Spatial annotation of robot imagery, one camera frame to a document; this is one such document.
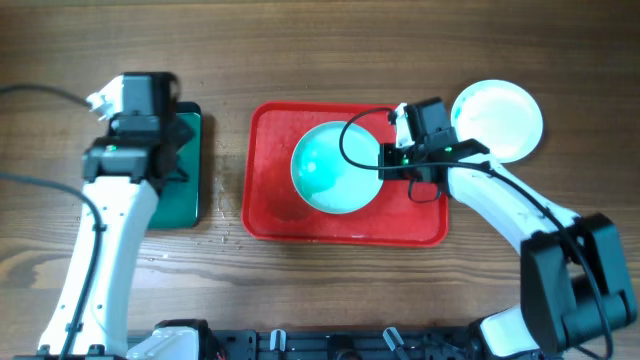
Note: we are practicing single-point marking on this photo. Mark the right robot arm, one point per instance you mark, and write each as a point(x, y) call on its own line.
point(574, 282)

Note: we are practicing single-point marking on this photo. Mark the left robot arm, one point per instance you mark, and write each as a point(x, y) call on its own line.
point(93, 306)

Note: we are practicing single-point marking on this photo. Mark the black tray with green water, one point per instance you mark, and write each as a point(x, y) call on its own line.
point(179, 202)

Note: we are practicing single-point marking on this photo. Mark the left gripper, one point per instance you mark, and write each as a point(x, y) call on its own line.
point(182, 131)

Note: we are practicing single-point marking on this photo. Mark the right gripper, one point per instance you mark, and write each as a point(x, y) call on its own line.
point(386, 151)

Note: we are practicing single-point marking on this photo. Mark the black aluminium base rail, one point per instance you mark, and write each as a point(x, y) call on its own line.
point(447, 343)

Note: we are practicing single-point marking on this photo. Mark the white round plate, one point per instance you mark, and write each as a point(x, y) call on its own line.
point(501, 115)

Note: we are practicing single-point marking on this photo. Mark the light blue plate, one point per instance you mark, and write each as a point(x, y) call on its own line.
point(331, 168)

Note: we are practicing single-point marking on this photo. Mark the red plastic serving tray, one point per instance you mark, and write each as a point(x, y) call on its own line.
point(401, 215)

